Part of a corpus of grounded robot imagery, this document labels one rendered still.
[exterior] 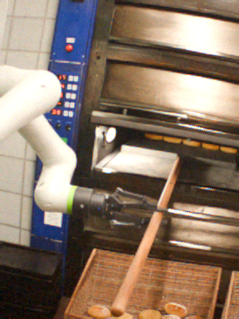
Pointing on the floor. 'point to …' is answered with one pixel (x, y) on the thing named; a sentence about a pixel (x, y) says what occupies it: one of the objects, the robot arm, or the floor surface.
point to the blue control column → (74, 29)
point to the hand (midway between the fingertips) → (157, 214)
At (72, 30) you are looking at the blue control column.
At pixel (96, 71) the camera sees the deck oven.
